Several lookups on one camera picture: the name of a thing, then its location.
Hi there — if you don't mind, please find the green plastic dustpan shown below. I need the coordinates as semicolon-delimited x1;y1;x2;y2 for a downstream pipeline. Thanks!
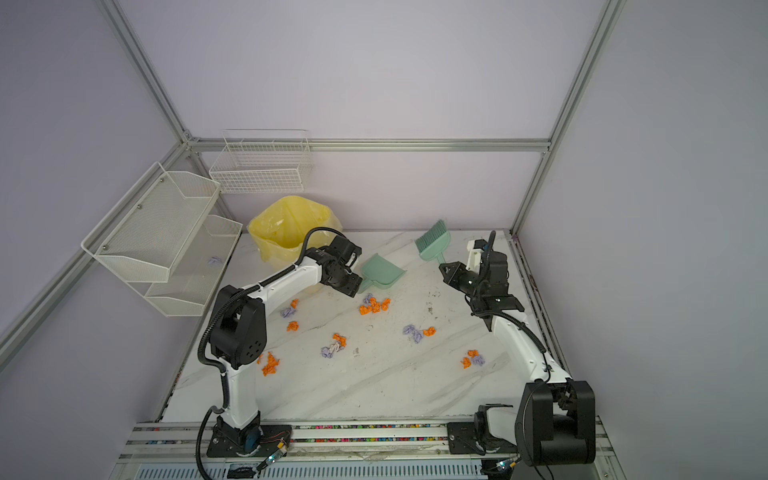
358;254;406;293

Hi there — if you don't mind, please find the green hand brush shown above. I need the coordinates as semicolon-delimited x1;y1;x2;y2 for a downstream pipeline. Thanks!
414;219;451;264

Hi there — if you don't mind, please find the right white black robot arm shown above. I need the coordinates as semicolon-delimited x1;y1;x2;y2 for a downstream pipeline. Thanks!
439;232;596;467

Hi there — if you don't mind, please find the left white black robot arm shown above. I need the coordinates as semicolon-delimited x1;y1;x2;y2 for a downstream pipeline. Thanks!
197;227;362;456

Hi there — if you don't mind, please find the orange scrap cluster centre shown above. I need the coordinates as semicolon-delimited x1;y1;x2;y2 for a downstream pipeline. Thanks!
359;294;391;315

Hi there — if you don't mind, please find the bin with yellow bag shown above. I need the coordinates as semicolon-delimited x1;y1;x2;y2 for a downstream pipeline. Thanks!
247;196;343;271

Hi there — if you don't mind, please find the orange purple scrap right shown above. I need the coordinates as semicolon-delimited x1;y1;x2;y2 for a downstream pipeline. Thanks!
461;350;485;369

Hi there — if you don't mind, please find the purple orange scrap left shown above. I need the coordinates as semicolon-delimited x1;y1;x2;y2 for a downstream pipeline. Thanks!
280;299;299;332

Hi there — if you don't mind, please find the purple orange scrap pair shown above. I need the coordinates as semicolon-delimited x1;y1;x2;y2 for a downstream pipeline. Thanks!
402;324;436;344

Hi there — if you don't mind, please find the purple white orange scrap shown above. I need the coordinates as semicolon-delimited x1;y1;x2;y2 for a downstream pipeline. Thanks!
321;333;347;359

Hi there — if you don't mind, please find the orange scrap near left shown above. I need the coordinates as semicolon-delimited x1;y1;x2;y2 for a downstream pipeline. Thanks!
257;352;280;377

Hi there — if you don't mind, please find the white mesh two-tier shelf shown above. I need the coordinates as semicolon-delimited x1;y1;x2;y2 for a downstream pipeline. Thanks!
81;163;242;317

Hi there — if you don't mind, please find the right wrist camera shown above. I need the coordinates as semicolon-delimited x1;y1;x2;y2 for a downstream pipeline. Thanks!
467;239;487;273

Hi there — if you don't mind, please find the white wire basket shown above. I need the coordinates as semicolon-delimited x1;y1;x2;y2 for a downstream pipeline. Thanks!
209;129;314;194

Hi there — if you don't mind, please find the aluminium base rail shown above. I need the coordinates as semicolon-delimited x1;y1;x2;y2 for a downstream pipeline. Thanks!
110;417;625;479

